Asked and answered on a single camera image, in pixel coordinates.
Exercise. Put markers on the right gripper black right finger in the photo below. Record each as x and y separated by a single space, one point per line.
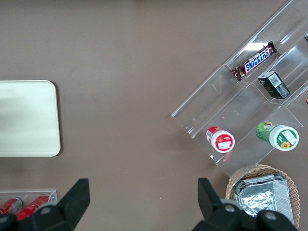
216 216

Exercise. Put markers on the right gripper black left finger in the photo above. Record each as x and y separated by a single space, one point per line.
69 204

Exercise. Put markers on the tan wicker basket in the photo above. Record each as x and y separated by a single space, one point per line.
293 185

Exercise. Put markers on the beige plastic tray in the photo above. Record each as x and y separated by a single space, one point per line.
26 118

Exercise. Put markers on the clear acrylic bottle rack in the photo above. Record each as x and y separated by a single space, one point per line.
51 193

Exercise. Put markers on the red cola bottle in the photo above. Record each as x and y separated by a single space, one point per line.
9 205
32 207

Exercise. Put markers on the silver foil container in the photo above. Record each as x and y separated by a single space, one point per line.
262 195

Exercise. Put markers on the red cup with white lid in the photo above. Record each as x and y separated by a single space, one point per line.
222 140

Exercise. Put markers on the green cup with white lid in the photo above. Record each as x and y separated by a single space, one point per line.
282 137

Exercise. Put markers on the clear acrylic tiered shelf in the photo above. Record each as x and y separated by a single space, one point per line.
216 96

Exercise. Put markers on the small black carton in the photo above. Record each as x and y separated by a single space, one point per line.
274 85

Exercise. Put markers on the Snickers chocolate bar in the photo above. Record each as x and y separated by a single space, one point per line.
256 61

